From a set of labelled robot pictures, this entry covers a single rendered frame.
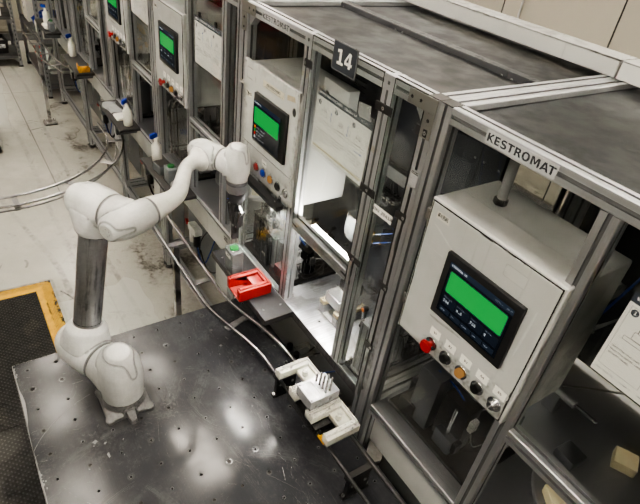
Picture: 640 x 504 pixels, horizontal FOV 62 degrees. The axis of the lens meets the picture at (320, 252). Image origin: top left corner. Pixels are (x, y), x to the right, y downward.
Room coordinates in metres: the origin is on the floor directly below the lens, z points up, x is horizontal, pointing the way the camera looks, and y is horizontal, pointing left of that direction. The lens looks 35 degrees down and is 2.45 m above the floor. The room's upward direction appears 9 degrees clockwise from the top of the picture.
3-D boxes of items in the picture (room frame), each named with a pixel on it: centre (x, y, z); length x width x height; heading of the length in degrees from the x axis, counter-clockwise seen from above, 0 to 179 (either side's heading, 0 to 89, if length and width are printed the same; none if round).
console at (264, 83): (2.02, 0.18, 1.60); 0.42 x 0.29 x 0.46; 38
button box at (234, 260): (1.94, 0.38, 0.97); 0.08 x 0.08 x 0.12; 38
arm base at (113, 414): (1.29, 0.66, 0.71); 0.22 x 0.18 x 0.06; 38
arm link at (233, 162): (1.94, 0.40, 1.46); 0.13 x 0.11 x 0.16; 63
